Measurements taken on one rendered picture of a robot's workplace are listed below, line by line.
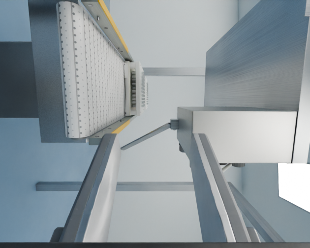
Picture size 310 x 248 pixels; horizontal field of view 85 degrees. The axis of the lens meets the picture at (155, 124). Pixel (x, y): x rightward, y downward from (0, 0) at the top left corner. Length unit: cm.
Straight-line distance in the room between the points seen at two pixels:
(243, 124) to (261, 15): 31
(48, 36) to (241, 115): 41
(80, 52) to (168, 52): 375
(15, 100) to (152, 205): 367
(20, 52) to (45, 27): 17
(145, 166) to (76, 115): 346
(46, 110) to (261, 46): 53
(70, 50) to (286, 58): 43
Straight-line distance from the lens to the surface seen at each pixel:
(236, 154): 37
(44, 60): 43
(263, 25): 56
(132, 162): 379
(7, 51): 61
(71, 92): 37
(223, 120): 35
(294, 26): 46
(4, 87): 61
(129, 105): 79
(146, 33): 429
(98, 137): 37
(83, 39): 40
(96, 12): 43
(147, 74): 137
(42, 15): 45
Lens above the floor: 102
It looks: level
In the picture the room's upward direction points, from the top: 90 degrees clockwise
